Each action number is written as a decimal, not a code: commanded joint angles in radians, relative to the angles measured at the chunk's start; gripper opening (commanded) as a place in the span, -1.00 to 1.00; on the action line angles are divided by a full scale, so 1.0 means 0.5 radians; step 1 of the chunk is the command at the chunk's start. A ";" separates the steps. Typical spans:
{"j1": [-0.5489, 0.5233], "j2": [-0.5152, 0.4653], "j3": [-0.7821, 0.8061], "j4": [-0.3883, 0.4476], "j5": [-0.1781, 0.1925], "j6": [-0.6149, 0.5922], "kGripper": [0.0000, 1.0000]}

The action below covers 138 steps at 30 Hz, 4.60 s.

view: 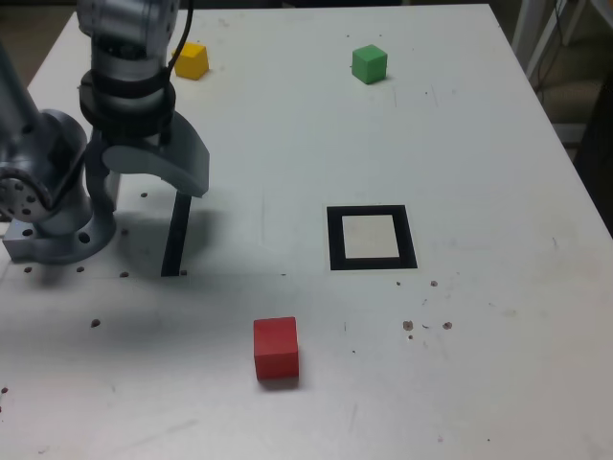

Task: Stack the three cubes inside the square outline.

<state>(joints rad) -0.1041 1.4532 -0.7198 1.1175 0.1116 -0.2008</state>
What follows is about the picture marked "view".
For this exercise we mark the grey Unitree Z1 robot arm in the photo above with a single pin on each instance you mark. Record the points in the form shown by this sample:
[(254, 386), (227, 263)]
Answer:
[(48, 144)]

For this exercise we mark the white metal frame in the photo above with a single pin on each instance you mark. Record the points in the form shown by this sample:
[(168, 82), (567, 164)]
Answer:
[(521, 24)]

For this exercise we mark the yellow cube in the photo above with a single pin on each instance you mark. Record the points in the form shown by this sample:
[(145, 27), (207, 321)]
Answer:
[(191, 60)]

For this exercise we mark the green cube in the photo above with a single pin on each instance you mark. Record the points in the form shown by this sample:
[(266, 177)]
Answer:
[(369, 64)]

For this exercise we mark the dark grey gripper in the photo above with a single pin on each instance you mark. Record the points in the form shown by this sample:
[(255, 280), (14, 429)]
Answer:
[(129, 140)]

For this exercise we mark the black tape strip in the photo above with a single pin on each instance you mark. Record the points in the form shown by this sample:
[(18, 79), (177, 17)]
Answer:
[(174, 239)]

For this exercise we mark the red cube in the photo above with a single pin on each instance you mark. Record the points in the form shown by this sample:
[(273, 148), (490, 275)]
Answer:
[(275, 350)]

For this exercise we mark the black tape square outline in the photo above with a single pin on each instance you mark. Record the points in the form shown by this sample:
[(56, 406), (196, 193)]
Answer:
[(335, 239)]

